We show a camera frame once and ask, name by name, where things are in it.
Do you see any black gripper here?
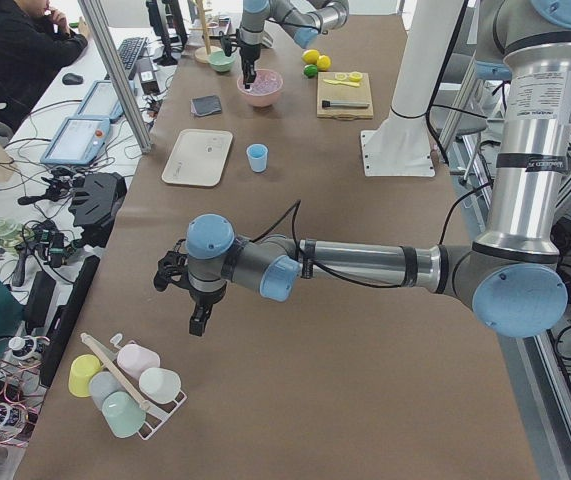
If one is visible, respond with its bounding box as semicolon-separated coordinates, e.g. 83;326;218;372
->
238;41;260;90
188;282;227;336

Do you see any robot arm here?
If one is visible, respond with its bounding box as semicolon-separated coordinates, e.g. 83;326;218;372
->
236;0;350;89
179;1;571;338

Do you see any clear ice cubes pile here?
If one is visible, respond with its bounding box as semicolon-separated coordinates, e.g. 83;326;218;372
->
239;70;282;96

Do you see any pink plastic cup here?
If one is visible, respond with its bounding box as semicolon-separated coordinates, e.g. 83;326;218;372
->
116;343;161;381

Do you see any light blue plastic cup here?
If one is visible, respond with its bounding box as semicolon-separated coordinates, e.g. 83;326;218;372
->
246;143;269;173

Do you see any white plastic cup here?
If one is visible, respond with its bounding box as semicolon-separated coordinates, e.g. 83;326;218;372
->
138;367;182;404

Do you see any grey plastic cup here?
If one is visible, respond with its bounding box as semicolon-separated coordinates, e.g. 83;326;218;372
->
89;370;123;411

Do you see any yellow plastic cup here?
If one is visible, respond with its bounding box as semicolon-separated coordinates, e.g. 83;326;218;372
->
68;354;103;398

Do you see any mint green plastic cup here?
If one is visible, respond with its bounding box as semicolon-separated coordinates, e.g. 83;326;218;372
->
101;391;146;438

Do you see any mint green bowl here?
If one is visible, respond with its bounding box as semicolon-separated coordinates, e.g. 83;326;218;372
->
208;50;236;73

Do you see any pink bowl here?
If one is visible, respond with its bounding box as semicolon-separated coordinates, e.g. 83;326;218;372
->
237;69;283;107

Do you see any grey folded cloth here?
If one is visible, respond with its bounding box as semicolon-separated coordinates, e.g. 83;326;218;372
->
191;95;222;117

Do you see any yellow lemon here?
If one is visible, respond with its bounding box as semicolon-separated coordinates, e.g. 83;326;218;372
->
315;55;332;71
301;49;320;65

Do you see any green lime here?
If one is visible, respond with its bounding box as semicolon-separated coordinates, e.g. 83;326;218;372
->
303;64;318;78

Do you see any wooden cutting board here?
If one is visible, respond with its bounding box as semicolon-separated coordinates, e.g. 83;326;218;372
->
316;72;374;120

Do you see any cream plastic tray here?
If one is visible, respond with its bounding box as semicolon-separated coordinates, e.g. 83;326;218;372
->
161;129;233;187

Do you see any lemon half slice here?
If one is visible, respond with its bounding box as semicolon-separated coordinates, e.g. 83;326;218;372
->
348;71;363;83

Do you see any black keyboard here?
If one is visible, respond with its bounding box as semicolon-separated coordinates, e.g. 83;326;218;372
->
117;37;148;78

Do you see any blue teach pendant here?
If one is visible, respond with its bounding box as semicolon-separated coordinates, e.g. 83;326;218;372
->
76;80;124;123
40;115;111;166

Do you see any black computer mouse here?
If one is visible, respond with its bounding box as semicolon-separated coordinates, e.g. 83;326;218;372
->
62;73;84;86

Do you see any person in black hoodie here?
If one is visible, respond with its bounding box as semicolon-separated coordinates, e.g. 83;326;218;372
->
0;0;88;130

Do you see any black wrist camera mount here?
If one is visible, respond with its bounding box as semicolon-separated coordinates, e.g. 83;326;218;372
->
153;239;190;292

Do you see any white wire cup rack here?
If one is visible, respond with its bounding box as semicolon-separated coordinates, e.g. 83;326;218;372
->
80;332;188;441

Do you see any aluminium frame post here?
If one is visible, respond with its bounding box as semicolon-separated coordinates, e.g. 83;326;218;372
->
78;0;152;154

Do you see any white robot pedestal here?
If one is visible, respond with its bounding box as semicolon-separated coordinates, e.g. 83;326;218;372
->
361;0;467;177

